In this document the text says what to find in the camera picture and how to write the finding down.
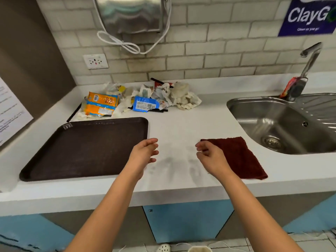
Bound person's right hand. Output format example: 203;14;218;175
195;140;233;179

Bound person's left hand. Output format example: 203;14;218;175
128;138;159;180

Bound person's left forearm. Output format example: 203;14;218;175
64;167;144;252

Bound person's right forearm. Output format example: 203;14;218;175
217;170;305;252

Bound dark red cleaning cloth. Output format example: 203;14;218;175
200;136;268;180

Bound blue snack wrapper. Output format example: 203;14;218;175
132;96;160;113

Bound torn white tissue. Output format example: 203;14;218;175
114;93;135;116

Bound crumpled white printed wrapper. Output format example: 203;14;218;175
151;83;174;110

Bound crumpled white tissue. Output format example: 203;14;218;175
172;82;202;110

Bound dark brown plastic tray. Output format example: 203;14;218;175
19;117;149;182

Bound orange snack packet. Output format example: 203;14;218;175
84;92;118;117

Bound clear wrapper with yellow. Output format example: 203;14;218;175
104;82;127;96

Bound blue cabinet door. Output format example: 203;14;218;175
0;214;75;252
283;194;336;234
142;199;234;243

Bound black stick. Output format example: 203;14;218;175
66;103;82;123

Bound stainless steel sink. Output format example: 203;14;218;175
226;93;336;155

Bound red orange packet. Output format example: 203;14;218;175
280;77;300;99

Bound chrome tap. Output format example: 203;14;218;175
286;42;323;102

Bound white paper notice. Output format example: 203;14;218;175
0;77;34;147

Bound white wall socket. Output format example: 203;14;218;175
83;54;109;70

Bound white cable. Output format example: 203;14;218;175
97;0;172;55

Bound stainless steel wall dispenser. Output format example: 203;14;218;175
93;0;168;34

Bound blue wall poster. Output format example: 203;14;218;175
278;0;336;37

